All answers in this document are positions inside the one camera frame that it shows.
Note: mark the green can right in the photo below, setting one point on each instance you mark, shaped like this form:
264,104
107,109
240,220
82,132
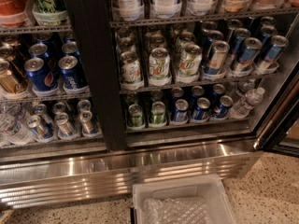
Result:
157,116

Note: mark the right 7up can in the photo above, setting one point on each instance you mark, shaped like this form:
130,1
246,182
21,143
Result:
188,66

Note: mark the middle 7up can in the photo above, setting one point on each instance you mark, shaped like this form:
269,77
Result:
159,67

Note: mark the white plastic bin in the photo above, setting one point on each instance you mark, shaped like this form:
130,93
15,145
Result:
208,187

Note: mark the clear water bottle left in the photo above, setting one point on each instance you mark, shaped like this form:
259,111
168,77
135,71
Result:
16,132

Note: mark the pepsi can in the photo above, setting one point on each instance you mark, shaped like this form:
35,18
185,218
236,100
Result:
73,75
43,80

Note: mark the red coke can left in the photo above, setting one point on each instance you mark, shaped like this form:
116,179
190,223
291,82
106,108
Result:
11,10

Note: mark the silver can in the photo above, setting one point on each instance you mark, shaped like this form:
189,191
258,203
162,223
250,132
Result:
43,133
67,130
88,124

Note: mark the bubble wrap sheet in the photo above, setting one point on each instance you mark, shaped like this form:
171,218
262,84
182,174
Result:
187,210

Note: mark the gold brown can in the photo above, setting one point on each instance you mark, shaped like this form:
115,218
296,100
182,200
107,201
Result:
14,85

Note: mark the clear water bottle right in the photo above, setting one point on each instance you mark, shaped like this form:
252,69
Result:
247,103

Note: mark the left 7up can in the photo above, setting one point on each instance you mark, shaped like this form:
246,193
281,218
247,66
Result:
131,74

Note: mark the black fridge door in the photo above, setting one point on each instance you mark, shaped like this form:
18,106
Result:
281,119

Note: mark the green lacroix can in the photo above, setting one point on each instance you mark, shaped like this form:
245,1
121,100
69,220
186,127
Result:
50,12

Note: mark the front right pepsi can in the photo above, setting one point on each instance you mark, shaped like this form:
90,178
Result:
73,75

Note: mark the blue can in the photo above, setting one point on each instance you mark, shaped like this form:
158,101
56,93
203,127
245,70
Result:
201,108
180,111
222,107

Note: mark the clear water bottle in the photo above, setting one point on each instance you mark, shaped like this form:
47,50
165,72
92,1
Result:
16,132
247,103

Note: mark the green can left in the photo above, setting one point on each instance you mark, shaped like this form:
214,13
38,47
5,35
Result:
136,117

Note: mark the stainless fridge base grille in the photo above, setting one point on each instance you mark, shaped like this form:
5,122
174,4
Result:
79,178

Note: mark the white bottle left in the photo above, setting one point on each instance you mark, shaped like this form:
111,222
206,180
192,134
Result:
129,9

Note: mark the white bottle middle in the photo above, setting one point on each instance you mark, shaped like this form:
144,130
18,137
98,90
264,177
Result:
164,9

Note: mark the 7up can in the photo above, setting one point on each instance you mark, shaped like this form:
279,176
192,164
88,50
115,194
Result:
159,67
131,74
188,66

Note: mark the black fridge centre post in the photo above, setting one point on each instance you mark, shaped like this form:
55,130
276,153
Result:
90,23

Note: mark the red bull can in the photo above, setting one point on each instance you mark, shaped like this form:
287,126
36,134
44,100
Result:
249,49
271,52
213,69

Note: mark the front left pepsi can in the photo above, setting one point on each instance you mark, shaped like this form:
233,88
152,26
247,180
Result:
43,80

